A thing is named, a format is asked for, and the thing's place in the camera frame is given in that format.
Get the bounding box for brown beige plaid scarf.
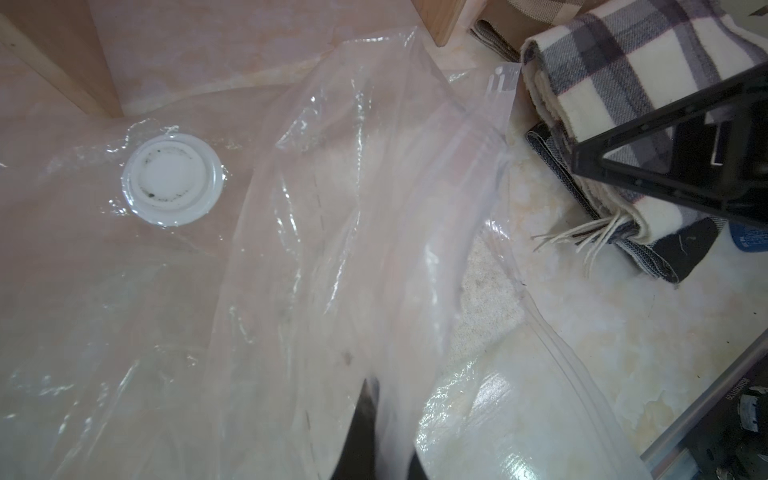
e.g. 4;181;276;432
508;0;585;25

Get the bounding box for blue round object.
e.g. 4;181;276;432
729;223;768;253

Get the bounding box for white grey plaid scarf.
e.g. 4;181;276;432
521;1;767;265

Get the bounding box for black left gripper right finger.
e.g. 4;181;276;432
407;458;428;480

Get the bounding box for black grey striped scarf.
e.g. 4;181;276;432
470;20;727;284

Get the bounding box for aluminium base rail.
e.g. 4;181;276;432
641;333;767;479

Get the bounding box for wooden two-tier shelf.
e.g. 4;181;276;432
1;1;483;120

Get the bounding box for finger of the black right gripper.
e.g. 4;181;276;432
569;64;767;228

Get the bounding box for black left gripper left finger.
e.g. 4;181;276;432
330;379;379;480

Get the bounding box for clear plastic vacuum bag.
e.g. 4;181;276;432
1;29;648;479

